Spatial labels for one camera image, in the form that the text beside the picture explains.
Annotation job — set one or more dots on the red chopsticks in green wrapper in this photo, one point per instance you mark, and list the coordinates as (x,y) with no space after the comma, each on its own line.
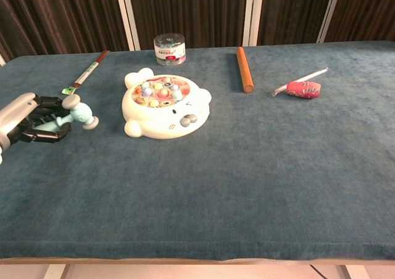
(88,70)

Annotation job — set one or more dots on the brown wooden rod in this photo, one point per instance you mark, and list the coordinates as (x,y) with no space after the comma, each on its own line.
(244,69)

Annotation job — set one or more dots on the light blue toy hammer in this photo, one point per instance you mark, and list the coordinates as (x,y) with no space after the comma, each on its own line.
(81,115)

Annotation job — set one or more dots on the white bear whack-a-mole toy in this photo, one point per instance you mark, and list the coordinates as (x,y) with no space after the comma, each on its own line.
(160,118)

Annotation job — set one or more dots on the pink patterned cylinder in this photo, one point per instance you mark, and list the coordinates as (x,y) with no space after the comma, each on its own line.
(304,90)

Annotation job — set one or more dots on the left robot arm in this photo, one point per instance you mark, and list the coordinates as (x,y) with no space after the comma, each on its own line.
(1,157)

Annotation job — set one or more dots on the left black-fingered silver robot hand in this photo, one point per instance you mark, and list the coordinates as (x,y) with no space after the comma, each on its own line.
(15,112)

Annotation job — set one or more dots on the white table leg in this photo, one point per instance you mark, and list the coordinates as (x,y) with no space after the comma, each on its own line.
(355,273)
(57,273)

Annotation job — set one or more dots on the white frame post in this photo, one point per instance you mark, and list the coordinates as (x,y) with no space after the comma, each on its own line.
(128,16)
(330,12)
(253,13)
(2,60)

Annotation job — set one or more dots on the dark brown pleated curtain panel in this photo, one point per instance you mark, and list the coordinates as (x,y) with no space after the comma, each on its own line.
(293,10)
(367,10)
(61,13)
(191,10)

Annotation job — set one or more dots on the blue table cloth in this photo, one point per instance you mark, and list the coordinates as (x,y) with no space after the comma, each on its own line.
(216,183)

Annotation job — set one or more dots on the clear jar of coloured clips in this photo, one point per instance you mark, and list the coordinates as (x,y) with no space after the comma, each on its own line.
(169,52)

